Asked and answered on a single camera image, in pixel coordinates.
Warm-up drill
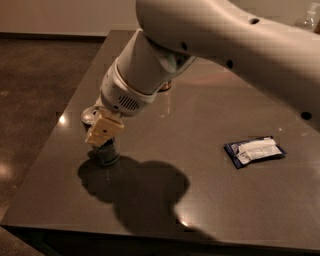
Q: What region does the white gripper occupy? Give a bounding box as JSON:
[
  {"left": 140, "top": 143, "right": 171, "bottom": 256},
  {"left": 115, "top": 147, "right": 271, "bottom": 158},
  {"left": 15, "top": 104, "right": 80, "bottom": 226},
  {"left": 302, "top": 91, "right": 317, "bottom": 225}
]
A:
[{"left": 84, "top": 60, "right": 158, "bottom": 147}]

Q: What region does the silver blue redbull can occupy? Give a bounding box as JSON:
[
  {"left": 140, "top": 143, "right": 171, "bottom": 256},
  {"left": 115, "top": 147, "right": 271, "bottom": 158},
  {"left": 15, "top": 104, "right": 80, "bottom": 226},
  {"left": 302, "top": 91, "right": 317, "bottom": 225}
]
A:
[{"left": 81, "top": 106, "right": 119, "bottom": 166}]

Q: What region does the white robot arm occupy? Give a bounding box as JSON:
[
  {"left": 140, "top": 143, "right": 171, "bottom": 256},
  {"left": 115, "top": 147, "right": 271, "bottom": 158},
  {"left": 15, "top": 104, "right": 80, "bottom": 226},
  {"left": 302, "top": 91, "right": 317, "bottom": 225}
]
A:
[{"left": 86, "top": 0, "right": 320, "bottom": 147}]

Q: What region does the gold soda can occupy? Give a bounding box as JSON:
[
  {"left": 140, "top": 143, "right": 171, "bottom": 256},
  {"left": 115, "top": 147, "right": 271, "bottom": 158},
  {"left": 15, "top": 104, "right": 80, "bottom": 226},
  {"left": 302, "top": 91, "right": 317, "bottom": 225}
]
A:
[{"left": 159, "top": 81, "right": 172, "bottom": 92}]

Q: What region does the blue white rxbar wrapper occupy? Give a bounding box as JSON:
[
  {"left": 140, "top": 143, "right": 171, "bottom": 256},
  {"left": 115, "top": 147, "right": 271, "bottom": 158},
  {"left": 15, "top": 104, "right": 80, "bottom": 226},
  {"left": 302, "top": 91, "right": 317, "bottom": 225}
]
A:
[{"left": 224, "top": 136, "right": 286, "bottom": 169}]

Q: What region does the clear sanitizer pump bottle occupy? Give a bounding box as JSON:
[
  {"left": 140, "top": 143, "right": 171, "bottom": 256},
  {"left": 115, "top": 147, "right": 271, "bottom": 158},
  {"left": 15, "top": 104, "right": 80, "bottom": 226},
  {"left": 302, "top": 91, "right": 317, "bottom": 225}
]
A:
[{"left": 294, "top": 2, "right": 320, "bottom": 34}]

